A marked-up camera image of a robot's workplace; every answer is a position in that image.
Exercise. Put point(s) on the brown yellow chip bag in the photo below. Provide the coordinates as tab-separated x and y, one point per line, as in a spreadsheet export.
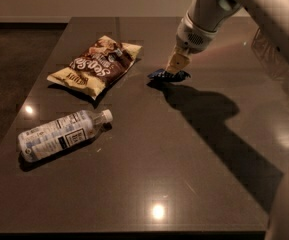
102	64

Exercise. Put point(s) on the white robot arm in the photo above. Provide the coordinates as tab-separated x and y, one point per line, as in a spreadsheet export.
272	17

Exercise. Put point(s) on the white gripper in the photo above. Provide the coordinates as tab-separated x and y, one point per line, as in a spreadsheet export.
193	38

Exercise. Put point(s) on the clear plastic container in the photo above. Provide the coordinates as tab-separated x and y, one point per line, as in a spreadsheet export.
270	58

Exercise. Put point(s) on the blue rxbar blueberry wrapper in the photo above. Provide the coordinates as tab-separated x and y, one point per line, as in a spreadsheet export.
165	76

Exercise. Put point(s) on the clear plastic water bottle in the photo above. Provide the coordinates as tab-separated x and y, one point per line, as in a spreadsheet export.
63	133

